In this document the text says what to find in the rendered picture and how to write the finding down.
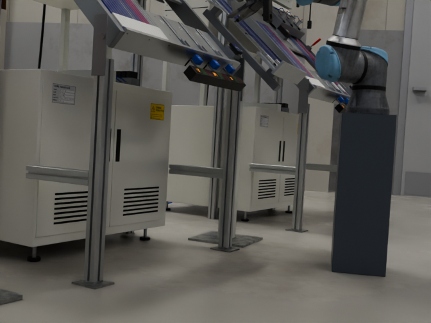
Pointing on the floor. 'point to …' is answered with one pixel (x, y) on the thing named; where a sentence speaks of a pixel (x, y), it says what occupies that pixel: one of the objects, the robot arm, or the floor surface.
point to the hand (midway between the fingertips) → (234, 19)
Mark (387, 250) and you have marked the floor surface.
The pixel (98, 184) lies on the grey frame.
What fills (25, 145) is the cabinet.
